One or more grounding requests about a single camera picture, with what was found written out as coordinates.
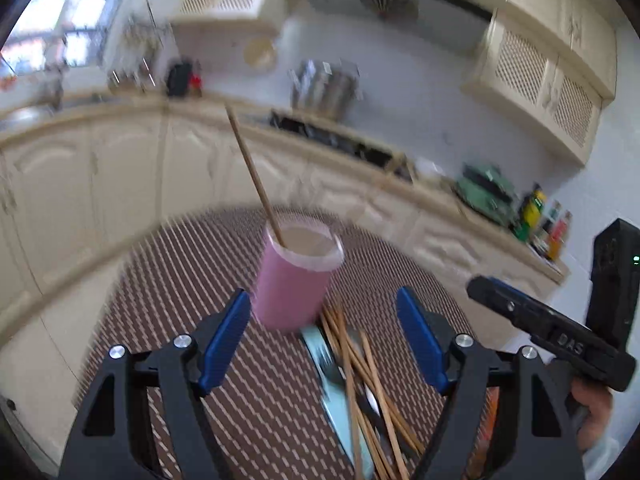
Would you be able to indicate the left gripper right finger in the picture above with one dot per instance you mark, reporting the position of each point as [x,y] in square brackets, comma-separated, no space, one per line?
[502,408]

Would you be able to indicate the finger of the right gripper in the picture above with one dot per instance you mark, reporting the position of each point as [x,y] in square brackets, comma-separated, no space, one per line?
[555,332]

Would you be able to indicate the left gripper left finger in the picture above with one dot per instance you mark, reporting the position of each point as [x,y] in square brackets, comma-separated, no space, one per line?
[112,437]

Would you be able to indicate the black handled spoon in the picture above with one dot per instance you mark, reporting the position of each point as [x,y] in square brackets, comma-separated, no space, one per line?
[369,406]

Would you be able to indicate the light blue handled utensil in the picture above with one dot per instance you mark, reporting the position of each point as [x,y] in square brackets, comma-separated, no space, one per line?
[333,396]

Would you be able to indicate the person's right hand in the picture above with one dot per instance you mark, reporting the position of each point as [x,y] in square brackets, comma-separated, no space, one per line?
[598,400]

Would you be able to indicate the orange oil bottle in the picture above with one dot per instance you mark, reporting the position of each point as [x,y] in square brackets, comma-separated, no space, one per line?
[558,236]

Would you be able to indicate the green oil bottle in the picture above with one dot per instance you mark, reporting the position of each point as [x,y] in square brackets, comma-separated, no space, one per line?
[529,213]

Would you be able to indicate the brown polka dot tablecloth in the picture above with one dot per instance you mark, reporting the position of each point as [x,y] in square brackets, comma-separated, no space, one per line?
[267,416]

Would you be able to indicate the green electric cooker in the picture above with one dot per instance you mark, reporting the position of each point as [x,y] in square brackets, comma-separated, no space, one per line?
[484,188]

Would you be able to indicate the white ceramic bowl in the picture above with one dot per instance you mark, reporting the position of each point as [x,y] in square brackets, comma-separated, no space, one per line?
[428,171]

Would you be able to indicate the black gas stove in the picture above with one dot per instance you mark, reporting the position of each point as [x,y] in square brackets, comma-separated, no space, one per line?
[372,154]

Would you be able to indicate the pink utensil holder cup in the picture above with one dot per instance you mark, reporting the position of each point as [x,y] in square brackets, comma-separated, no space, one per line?
[295,272]

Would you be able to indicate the lower cream cabinets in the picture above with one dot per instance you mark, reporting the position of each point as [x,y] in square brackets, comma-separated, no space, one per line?
[82,186]

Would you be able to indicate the cream cabinets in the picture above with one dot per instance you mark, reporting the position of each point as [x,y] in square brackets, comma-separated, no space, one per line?
[82,186]
[549,64]

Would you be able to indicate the upper cream cabinets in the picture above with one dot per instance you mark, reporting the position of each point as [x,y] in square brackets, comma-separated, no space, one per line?
[549,64]

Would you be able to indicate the stainless steel steamer pot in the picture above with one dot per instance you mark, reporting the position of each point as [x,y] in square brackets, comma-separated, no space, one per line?
[325,90]

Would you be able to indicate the black range hood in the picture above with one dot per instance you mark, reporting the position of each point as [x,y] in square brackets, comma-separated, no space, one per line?
[458,25]

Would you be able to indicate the black electric kettle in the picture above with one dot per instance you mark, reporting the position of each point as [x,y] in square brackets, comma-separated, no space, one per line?
[178,78]

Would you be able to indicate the hanging utensil rack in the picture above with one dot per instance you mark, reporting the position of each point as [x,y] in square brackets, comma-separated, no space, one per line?
[140,44]

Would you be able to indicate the window with bars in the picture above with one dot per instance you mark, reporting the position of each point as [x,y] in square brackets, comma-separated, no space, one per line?
[74,31]

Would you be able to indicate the black tracker camera block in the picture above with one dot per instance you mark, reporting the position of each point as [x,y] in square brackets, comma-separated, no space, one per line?
[614,283]

